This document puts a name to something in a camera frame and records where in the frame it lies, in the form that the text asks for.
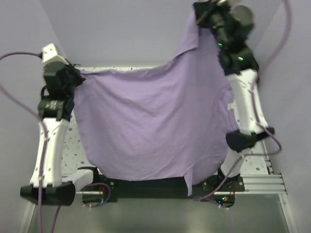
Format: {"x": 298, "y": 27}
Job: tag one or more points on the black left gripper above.
{"x": 79, "y": 78}

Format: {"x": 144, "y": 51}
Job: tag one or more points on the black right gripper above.
{"x": 203, "y": 10}

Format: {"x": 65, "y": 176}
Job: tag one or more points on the lilac t shirt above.
{"x": 162, "y": 122}

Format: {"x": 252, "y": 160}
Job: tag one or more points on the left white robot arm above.
{"x": 51, "y": 145}

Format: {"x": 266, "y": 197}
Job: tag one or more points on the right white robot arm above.
{"x": 231, "y": 27}

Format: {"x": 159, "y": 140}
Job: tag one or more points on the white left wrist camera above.
{"x": 50, "y": 54}

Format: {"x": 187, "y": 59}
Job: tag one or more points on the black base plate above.
{"x": 171, "y": 188}

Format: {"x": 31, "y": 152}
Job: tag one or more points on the aluminium frame rail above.
{"x": 218, "y": 188}

